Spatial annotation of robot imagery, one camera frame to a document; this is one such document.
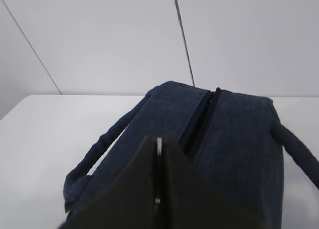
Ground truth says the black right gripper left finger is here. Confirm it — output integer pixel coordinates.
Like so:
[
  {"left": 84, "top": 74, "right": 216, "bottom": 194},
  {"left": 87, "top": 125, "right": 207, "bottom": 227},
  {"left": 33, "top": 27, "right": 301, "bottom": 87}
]
[{"left": 61, "top": 136, "right": 160, "bottom": 229}]

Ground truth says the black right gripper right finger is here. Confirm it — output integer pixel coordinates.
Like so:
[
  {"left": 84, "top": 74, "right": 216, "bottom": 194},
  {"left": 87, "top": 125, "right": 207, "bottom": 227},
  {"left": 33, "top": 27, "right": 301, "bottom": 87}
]
[{"left": 162, "top": 134, "right": 284, "bottom": 229}]

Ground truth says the dark navy lunch bag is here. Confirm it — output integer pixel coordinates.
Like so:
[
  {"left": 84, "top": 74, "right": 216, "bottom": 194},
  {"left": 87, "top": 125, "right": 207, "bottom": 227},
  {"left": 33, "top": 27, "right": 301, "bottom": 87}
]
[{"left": 61, "top": 81, "right": 319, "bottom": 229}]

